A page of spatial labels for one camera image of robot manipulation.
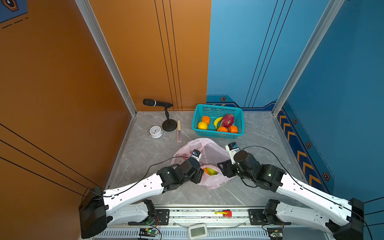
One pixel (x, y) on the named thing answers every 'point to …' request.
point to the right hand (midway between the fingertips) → (220, 164)
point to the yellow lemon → (202, 125)
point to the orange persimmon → (206, 119)
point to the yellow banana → (216, 121)
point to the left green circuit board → (148, 232)
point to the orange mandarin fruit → (222, 129)
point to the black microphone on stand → (169, 125)
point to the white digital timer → (197, 231)
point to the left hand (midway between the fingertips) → (200, 168)
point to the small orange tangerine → (206, 170)
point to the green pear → (211, 172)
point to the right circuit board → (275, 233)
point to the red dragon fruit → (228, 120)
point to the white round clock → (155, 132)
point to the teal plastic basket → (214, 111)
